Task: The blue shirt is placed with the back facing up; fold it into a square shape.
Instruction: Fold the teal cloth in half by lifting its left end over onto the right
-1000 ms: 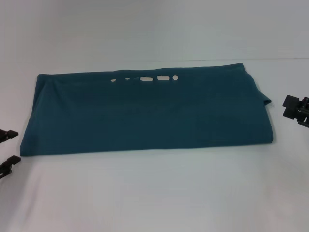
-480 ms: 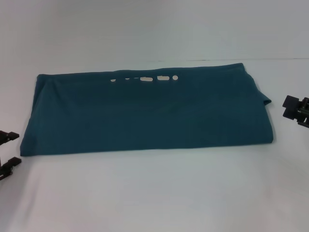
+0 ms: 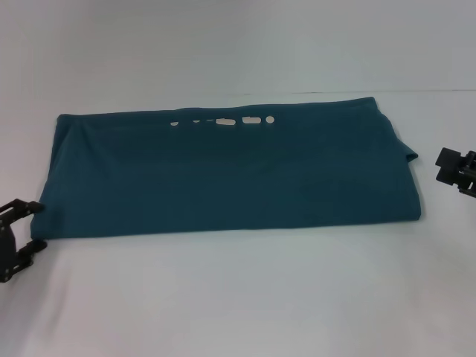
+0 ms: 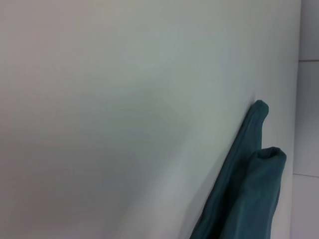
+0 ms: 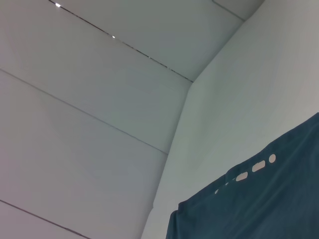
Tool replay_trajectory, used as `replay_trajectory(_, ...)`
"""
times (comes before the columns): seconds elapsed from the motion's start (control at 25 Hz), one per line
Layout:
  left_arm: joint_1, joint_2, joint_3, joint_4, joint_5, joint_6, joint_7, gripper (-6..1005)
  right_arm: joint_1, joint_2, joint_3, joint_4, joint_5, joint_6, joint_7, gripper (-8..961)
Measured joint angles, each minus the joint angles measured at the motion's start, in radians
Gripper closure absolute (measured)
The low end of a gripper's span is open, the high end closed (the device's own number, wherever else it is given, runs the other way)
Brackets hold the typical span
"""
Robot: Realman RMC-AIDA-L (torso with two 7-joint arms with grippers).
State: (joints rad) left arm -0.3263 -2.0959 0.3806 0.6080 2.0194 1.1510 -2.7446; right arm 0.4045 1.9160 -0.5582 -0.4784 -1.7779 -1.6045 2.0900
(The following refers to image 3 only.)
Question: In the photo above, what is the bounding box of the teal blue t-shirt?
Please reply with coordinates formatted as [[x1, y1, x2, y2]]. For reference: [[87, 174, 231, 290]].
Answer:
[[29, 96, 423, 242]]

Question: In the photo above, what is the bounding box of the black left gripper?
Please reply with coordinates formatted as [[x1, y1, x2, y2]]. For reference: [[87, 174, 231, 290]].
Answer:
[[0, 199, 48, 284]]

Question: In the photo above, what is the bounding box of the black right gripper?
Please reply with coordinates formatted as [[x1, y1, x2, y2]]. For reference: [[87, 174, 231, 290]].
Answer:
[[434, 147, 476, 197]]

